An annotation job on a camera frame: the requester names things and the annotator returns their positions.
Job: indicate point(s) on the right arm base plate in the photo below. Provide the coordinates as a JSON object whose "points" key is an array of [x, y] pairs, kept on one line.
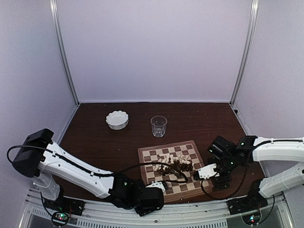
{"points": [[245, 204]]}

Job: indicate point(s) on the aluminium frame post right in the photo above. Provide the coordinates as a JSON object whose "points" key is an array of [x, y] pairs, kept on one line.
{"points": [[248, 43]]}

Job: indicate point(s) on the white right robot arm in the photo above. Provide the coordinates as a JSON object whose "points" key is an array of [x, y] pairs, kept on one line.
{"points": [[281, 158]]}

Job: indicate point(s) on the pile of dark chess pieces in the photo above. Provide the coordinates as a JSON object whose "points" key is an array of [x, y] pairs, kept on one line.
{"points": [[175, 168]]}

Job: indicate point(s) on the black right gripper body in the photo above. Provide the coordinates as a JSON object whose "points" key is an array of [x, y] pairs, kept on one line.
{"points": [[218, 182]]}

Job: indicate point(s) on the clear drinking glass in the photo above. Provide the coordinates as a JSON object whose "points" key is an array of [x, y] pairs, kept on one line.
{"points": [[158, 124]]}

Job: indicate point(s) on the aluminium front rail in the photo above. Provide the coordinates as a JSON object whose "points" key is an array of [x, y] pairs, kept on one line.
{"points": [[97, 214]]}

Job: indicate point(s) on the white scalloped bowl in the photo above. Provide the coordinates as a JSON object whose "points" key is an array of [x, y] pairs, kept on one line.
{"points": [[117, 120]]}

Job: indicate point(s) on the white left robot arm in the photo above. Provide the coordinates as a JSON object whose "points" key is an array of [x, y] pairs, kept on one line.
{"points": [[40, 158]]}

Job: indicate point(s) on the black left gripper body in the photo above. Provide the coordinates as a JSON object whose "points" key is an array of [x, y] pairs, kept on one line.
{"points": [[141, 211]]}

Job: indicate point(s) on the aluminium frame post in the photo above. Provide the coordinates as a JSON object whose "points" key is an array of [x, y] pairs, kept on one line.
{"points": [[56, 21], [248, 43]]}

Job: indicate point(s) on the aluminium frame post left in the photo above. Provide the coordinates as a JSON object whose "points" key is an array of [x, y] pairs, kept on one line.
{"points": [[56, 21]]}

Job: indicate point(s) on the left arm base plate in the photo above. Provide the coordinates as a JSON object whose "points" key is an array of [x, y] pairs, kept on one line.
{"points": [[67, 205]]}

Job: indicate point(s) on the wooden chess board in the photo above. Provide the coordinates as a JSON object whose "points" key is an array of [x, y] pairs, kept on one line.
{"points": [[176, 188]]}

